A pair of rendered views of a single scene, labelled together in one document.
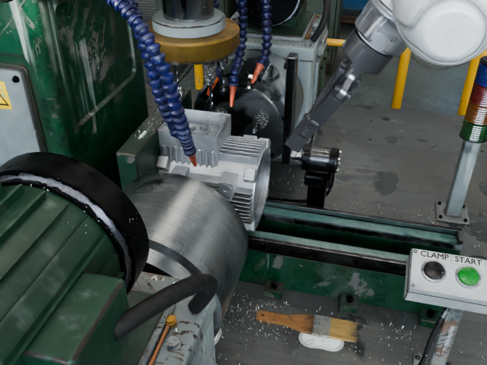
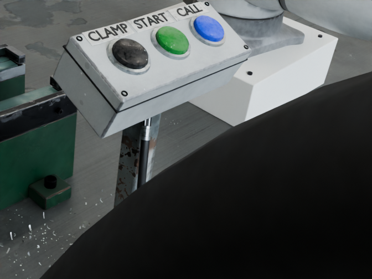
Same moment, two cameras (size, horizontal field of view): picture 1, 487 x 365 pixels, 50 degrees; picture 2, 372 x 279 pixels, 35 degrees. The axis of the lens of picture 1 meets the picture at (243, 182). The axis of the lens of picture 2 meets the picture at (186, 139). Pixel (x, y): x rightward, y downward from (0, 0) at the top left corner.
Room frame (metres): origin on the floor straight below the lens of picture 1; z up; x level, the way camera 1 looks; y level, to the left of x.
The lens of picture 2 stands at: (0.39, 0.08, 1.27)
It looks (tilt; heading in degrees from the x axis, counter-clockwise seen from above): 33 degrees down; 291
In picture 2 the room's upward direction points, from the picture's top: 11 degrees clockwise
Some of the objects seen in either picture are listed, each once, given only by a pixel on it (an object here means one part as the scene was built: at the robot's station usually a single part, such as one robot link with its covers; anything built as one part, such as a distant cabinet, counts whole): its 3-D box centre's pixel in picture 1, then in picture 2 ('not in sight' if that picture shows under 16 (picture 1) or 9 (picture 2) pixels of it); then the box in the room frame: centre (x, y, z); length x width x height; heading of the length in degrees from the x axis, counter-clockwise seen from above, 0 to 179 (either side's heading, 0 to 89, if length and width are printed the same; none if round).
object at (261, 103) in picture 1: (253, 101); not in sight; (1.24, -0.03, 1.04); 0.41 x 0.25 x 0.25; 165
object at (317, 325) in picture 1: (306, 324); not in sight; (0.71, -0.13, 0.80); 0.21 x 0.05 x 0.01; 77
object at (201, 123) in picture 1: (196, 137); not in sight; (0.93, 0.10, 1.11); 0.12 x 0.11 x 0.07; 75
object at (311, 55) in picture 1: (272, 81); not in sight; (1.50, -0.09, 0.99); 0.35 x 0.31 x 0.37; 165
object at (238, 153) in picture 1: (216, 178); not in sight; (0.92, 0.06, 1.02); 0.20 x 0.19 x 0.19; 75
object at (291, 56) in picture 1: (290, 111); not in sight; (1.02, -0.10, 1.12); 0.04 x 0.03 x 0.26; 75
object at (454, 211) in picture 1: (471, 144); not in sight; (1.07, -0.54, 1.01); 0.08 x 0.08 x 0.42; 75
